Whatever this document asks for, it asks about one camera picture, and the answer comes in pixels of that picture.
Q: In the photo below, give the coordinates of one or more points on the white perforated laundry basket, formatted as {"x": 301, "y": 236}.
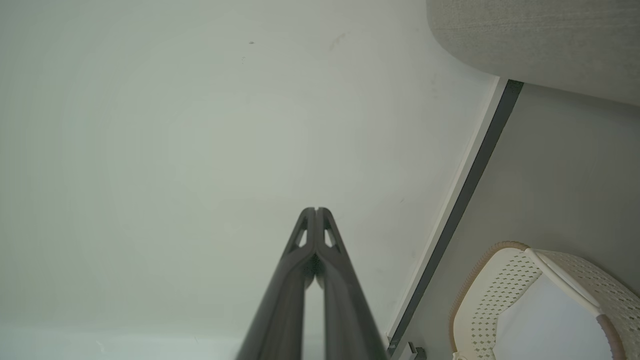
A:
{"x": 505, "y": 295}

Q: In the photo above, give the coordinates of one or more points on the grey fabric sofa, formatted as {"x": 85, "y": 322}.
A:
{"x": 545, "y": 40}

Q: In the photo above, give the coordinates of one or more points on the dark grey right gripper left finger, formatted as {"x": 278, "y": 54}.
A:
{"x": 280, "y": 305}

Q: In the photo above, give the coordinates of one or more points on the white and black baseboard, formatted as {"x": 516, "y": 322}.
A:
{"x": 456, "y": 210}

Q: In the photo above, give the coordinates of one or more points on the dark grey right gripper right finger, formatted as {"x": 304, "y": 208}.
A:
{"x": 347, "y": 310}

